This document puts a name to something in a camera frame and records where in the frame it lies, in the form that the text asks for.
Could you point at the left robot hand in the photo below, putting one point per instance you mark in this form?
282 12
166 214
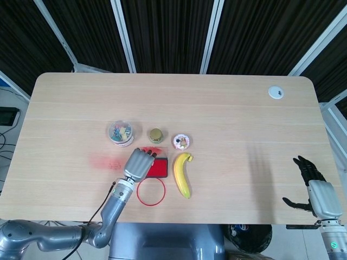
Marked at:
138 165

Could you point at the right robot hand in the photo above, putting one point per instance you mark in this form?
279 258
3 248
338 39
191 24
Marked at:
324 197

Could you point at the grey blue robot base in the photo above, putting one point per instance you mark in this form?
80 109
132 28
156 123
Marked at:
165 241

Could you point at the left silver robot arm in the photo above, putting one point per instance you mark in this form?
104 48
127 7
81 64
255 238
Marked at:
114 208

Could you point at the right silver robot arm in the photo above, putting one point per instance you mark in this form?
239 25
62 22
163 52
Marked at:
333 238

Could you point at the red ink pad case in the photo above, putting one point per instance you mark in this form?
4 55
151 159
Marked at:
160 169

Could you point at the clear jar of colourful clips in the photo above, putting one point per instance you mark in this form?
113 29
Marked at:
120 132

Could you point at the black table control panel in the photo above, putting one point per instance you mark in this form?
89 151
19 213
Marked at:
301 227

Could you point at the yellow banana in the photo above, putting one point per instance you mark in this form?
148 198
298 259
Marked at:
180 170

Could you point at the round pink patterned tin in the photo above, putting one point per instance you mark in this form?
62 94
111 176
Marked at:
181 141

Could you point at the black trash bin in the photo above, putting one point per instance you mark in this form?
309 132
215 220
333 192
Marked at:
252 238

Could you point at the black screen device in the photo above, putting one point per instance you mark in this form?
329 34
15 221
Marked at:
8 116

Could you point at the white partition post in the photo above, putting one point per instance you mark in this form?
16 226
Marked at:
55 32
317 40
212 35
123 35

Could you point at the white blue partition frame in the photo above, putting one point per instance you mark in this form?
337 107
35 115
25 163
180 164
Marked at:
13 88

